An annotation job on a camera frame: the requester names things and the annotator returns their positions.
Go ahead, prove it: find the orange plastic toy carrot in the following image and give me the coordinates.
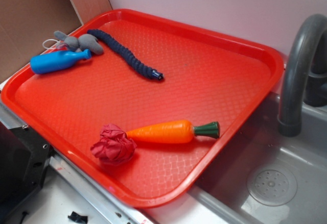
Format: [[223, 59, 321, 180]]
[[127, 120, 220, 144]]

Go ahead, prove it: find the crumpled red cloth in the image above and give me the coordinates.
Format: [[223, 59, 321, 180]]
[[90, 123, 137, 166]]

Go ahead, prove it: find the grey plush bunny toy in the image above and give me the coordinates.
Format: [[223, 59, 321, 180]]
[[42, 31, 104, 55]]

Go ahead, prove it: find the grey toy sink basin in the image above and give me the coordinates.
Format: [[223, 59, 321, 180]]
[[188, 85, 327, 224]]

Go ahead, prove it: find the grey plastic faucet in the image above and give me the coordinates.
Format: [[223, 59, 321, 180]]
[[277, 14, 326, 137]]

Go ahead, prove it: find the blue plastic bottle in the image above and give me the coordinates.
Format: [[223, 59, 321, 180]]
[[30, 49, 91, 74]]

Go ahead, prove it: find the black tape scrap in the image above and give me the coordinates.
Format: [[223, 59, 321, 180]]
[[67, 211, 88, 224]]

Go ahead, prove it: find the brown cardboard panel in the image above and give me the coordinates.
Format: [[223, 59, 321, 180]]
[[1, 0, 112, 82]]

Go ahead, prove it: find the dark blue braided rope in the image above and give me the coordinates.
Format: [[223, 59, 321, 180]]
[[86, 29, 165, 82]]

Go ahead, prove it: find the black metal bracket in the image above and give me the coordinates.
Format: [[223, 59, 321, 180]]
[[1, 124, 52, 223]]

